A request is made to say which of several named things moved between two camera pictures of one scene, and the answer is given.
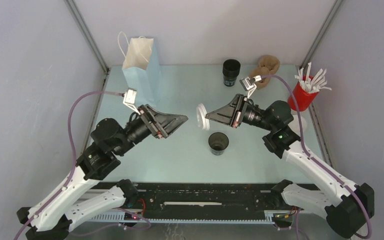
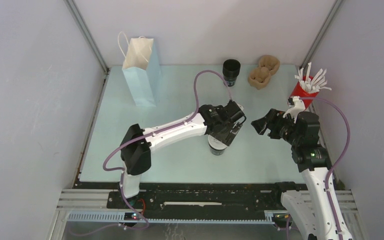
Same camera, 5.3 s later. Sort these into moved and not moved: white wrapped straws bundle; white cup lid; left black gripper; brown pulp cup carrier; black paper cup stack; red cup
Moved: left black gripper; white cup lid
Not moved: white wrapped straws bundle; red cup; black paper cup stack; brown pulp cup carrier
